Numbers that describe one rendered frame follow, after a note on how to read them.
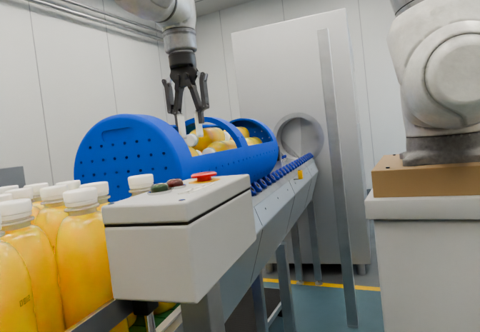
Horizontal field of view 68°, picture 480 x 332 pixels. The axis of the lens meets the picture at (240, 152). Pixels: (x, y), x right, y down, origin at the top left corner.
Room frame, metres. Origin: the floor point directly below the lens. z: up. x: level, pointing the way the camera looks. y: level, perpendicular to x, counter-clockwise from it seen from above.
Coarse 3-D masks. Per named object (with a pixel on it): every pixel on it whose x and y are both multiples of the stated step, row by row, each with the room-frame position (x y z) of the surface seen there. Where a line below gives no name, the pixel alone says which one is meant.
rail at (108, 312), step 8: (104, 304) 0.41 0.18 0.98; (112, 304) 0.41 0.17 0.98; (120, 304) 0.43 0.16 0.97; (128, 304) 0.44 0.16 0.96; (96, 312) 0.39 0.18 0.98; (104, 312) 0.40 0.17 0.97; (112, 312) 0.41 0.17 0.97; (120, 312) 0.42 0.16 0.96; (128, 312) 0.44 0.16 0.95; (80, 320) 0.38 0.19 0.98; (88, 320) 0.38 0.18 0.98; (96, 320) 0.39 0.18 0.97; (104, 320) 0.40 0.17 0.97; (112, 320) 0.41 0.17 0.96; (120, 320) 0.42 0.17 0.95; (72, 328) 0.36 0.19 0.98; (80, 328) 0.37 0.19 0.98; (88, 328) 0.38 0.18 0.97; (96, 328) 0.39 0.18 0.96; (104, 328) 0.40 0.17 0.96
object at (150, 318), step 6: (138, 306) 0.44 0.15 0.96; (144, 306) 0.44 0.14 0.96; (150, 306) 0.44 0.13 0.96; (156, 306) 0.46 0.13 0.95; (138, 312) 0.44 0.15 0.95; (144, 312) 0.44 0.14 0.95; (150, 312) 0.44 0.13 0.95; (144, 318) 0.45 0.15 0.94; (150, 318) 0.45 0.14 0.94; (150, 324) 0.45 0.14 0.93; (150, 330) 0.45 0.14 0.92
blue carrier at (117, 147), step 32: (96, 128) 0.80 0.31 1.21; (128, 128) 0.77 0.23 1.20; (160, 128) 0.75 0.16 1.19; (192, 128) 1.28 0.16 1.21; (224, 128) 1.13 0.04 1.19; (256, 128) 1.57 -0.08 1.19; (96, 160) 0.80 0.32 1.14; (128, 160) 0.77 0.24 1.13; (160, 160) 0.75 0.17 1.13; (192, 160) 0.79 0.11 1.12; (224, 160) 0.96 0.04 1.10; (256, 160) 1.24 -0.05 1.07; (128, 192) 0.78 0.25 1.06
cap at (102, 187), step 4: (84, 184) 0.52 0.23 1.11; (88, 184) 0.51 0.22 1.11; (92, 184) 0.50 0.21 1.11; (96, 184) 0.50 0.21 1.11; (100, 184) 0.51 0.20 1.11; (104, 184) 0.51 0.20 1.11; (108, 184) 0.53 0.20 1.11; (96, 188) 0.50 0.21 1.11; (100, 188) 0.51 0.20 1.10; (104, 188) 0.51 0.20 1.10; (108, 188) 0.52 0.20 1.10; (100, 192) 0.50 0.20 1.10; (104, 192) 0.51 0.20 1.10; (108, 192) 0.52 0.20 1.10
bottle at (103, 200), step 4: (100, 196) 0.51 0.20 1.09; (104, 196) 0.51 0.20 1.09; (108, 196) 0.51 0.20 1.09; (100, 200) 0.50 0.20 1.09; (104, 200) 0.51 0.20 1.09; (100, 204) 0.51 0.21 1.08; (104, 204) 0.51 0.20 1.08; (96, 208) 0.50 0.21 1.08; (100, 208) 0.50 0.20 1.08; (132, 312) 0.51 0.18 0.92; (128, 316) 0.50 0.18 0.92; (132, 316) 0.51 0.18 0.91; (136, 316) 0.52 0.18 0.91; (128, 320) 0.50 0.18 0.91; (132, 320) 0.51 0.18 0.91; (132, 324) 0.51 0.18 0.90
